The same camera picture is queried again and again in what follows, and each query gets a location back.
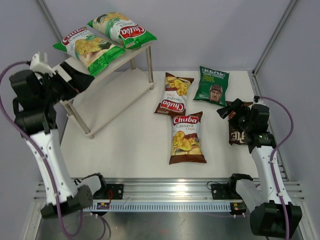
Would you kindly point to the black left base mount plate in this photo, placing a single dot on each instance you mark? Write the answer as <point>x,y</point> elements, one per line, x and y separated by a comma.
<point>113,191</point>

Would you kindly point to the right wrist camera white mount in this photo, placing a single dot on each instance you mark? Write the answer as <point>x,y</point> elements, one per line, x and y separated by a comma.
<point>257,100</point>

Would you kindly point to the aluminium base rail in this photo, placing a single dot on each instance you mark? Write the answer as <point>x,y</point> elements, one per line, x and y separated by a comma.
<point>166,189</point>

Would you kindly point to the green Chuba chips bag large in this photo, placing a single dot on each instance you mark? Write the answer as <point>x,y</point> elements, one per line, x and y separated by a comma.
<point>122,30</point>

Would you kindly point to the white slotted cable duct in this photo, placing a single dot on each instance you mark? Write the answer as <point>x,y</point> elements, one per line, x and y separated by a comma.
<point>159,207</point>

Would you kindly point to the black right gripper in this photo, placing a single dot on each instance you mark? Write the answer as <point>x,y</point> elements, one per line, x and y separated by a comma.
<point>224,112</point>

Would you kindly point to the brown Chuba bag upside down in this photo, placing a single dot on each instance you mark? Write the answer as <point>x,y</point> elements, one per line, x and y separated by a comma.
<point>174,98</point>

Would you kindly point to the aluminium frame post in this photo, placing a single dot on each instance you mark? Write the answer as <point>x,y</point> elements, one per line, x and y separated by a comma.
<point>277,31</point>
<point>45,11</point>

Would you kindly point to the green Real hand cooked bag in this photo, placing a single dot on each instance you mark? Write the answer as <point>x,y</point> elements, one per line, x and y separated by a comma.
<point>212,86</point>

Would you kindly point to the white two-tier wooden shelf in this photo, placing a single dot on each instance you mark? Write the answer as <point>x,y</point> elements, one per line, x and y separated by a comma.
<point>125,80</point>

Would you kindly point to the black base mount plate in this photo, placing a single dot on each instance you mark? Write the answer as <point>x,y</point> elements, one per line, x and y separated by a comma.
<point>113,191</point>
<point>224,192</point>

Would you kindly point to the right aluminium frame post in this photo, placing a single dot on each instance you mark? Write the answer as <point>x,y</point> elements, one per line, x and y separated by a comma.
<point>277,31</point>

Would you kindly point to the green Chuba chips bag small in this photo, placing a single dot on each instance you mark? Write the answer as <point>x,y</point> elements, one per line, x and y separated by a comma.
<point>94,52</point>

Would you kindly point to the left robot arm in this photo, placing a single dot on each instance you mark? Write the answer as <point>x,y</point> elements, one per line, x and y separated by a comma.
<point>35,118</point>

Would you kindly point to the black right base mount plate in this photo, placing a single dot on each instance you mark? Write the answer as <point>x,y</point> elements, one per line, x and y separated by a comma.
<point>224,192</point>

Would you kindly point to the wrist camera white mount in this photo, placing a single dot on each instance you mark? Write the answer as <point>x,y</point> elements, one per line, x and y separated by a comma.
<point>257,100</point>
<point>39,64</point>

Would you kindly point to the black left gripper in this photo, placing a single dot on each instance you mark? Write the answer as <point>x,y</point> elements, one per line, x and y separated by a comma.
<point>79,82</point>

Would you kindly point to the left aluminium frame post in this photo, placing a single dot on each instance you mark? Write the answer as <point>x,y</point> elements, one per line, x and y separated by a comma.
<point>45,11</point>

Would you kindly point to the brown Chuba barbecue chips bag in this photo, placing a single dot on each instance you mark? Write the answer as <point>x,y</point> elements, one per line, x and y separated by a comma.
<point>186,139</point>

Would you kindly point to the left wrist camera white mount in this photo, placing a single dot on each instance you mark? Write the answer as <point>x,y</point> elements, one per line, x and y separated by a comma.
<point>39,64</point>

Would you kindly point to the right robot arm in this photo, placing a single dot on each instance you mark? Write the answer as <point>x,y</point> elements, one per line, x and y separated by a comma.
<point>272,212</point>

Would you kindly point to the brown Kettle sea salt bag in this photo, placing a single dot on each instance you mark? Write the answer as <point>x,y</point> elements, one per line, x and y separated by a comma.
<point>237,137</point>

